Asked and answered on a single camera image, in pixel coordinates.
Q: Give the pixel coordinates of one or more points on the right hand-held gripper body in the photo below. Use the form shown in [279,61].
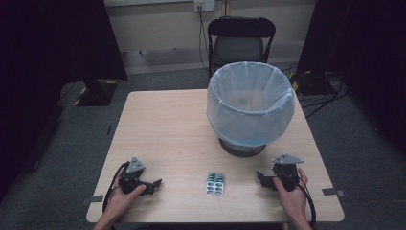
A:
[285,174]

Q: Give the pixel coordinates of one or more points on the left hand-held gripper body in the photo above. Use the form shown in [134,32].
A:
[133,171]

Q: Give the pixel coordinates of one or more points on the dark grey trash bin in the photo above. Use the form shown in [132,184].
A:
[242,150]

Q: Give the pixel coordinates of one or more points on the trash bin with white liner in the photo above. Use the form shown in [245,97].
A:
[252,121]

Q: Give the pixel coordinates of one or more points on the person's right hand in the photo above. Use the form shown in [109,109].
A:
[292,199]

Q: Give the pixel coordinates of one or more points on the person's left hand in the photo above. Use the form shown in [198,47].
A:
[123,201]

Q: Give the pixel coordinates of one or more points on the small black tape strip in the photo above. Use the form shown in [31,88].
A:
[109,129]

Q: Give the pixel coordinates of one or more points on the grey tape strip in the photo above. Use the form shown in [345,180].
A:
[332,192]
[93,200]

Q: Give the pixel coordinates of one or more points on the black stand base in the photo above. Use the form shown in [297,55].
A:
[311,83]
[97,92]

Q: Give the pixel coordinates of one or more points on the black folding chair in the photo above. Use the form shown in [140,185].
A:
[239,48]

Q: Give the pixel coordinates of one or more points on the black curtain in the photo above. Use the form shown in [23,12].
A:
[48,64]
[367,57]

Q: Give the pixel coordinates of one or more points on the white wall socket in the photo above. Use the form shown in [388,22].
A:
[204,4]

